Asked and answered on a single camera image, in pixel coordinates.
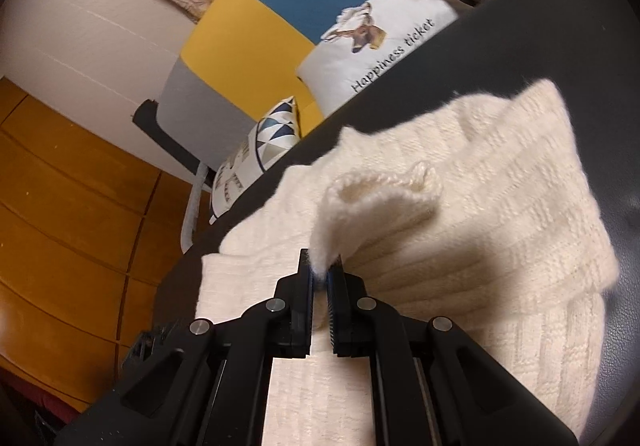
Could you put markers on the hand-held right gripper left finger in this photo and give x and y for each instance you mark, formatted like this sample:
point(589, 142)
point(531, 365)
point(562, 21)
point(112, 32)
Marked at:
point(311, 283)

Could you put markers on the cream knit sweater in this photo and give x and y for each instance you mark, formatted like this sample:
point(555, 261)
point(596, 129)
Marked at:
point(475, 206)

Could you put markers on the dog print white pillow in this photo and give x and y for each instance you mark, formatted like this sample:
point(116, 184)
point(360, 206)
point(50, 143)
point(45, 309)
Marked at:
point(350, 61)

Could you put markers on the geometric print pillow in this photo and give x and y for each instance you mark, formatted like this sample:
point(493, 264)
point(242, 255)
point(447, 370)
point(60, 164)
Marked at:
point(272, 131)

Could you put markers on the grey yellow blue sofa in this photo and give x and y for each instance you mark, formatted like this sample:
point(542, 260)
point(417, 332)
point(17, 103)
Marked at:
point(260, 26)

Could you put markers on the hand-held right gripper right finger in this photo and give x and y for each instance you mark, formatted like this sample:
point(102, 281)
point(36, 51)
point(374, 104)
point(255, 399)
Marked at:
point(334, 308)

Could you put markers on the black leather ottoman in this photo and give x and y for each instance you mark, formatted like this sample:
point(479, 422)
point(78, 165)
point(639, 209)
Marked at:
point(500, 41)

